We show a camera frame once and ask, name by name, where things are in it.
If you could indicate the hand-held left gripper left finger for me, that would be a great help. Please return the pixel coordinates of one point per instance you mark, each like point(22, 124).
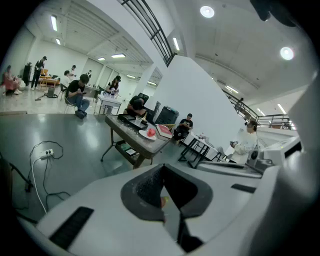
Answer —
point(105, 225)

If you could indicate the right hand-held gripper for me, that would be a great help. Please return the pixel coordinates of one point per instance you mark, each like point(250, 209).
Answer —
point(275, 150)

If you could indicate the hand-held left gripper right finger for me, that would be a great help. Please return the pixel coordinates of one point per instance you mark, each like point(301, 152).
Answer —
point(225, 210)

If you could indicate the clear drinking glass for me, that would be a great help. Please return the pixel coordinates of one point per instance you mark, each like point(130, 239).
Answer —
point(138, 122)

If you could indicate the black tray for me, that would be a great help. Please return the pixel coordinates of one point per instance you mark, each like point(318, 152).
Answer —
point(127, 118)

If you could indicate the white black-leg table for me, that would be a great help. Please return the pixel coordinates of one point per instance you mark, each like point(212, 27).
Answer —
point(207, 148)

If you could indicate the black balcony railing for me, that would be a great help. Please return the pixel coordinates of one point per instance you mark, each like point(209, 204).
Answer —
point(250, 111)

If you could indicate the red hardcover book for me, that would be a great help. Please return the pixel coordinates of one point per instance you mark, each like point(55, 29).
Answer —
point(163, 130)

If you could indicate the black cabinet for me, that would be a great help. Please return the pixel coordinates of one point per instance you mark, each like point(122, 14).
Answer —
point(167, 115)

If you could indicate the red apple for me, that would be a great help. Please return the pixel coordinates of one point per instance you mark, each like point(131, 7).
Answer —
point(150, 132)

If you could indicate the glass coffee table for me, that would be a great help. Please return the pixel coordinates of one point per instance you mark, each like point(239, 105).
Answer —
point(135, 143)

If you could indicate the white plate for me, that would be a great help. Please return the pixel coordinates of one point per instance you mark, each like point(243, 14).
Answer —
point(144, 135)

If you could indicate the black office chair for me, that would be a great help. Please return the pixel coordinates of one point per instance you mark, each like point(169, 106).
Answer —
point(141, 97)

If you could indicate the white metal-leg table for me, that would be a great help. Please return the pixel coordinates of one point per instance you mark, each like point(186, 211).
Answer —
point(108, 101)

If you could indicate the round ceiling light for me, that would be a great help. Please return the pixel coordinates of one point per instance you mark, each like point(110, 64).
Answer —
point(207, 11)
point(287, 53)

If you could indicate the tube ceiling light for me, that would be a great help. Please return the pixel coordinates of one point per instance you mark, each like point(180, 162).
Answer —
point(118, 56)
point(58, 41)
point(54, 23)
point(176, 44)

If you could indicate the black stair railing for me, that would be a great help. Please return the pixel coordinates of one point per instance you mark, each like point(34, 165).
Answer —
point(156, 30)

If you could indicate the metal frame chair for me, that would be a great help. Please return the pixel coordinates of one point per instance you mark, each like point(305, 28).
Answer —
point(68, 106)

